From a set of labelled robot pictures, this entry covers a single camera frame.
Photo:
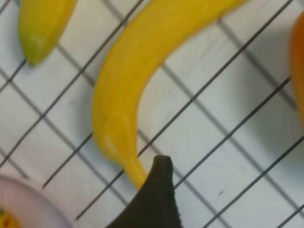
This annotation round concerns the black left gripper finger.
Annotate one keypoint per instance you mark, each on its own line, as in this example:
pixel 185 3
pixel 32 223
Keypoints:
pixel 154 202

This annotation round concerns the yellow banana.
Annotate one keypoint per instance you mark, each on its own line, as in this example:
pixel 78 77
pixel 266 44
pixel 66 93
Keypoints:
pixel 133 71
pixel 42 21

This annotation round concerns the yellow mango with orange end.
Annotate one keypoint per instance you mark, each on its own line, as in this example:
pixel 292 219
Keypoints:
pixel 298 71

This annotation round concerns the pink round plate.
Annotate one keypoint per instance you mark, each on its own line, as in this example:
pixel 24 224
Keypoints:
pixel 35 204

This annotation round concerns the white black-grid tablecloth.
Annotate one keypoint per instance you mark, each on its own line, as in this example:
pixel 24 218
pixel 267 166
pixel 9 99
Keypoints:
pixel 225 130

